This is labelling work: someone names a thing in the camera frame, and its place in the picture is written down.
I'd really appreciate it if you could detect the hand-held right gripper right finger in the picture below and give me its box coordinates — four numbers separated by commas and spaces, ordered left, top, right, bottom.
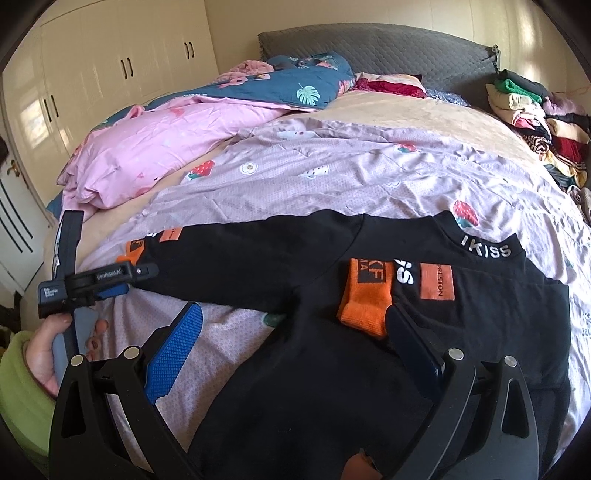
369, 305, 539, 480

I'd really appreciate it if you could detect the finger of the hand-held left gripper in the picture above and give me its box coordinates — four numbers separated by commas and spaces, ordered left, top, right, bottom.
124, 261, 160, 289
90, 281, 131, 304

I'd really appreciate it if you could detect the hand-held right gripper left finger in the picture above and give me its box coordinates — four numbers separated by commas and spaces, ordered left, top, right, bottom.
48, 301, 204, 480

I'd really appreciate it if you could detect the black sweater with orange cuffs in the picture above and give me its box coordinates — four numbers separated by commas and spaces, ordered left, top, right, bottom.
115, 210, 574, 480

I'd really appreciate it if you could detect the person's left forearm green sleeve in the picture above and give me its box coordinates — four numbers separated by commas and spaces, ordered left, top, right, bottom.
0, 330, 60, 468

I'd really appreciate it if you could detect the pile of folded clothes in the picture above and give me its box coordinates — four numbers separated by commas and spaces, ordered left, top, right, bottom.
485, 69, 591, 213

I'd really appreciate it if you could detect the person's left hand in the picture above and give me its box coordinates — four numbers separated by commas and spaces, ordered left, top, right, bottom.
24, 316, 110, 398

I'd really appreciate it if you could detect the white door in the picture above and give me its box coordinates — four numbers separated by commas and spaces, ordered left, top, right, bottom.
0, 152, 52, 297

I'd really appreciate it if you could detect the pink quilt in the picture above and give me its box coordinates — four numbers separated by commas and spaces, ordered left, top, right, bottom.
58, 95, 301, 217

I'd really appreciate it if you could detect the lilac strawberry print blanket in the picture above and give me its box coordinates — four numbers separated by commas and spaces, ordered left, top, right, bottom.
78, 117, 591, 462

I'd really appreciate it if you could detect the cream wardrobe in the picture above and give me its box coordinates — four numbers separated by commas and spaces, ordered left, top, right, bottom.
2, 0, 221, 163

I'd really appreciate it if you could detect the pink ruffled cloth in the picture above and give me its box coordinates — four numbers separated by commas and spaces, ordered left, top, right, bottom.
230, 59, 275, 77

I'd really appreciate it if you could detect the blue leaf print quilt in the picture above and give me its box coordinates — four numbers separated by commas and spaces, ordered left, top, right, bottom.
215, 52, 356, 112

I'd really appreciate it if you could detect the grey dotted pillow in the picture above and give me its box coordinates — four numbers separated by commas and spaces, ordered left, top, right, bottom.
424, 87, 472, 108

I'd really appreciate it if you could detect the red cloth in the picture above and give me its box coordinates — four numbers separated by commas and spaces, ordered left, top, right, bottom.
353, 74, 428, 99

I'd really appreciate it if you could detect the grey quilted headboard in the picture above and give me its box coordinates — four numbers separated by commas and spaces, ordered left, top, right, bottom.
257, 30, 502, 104

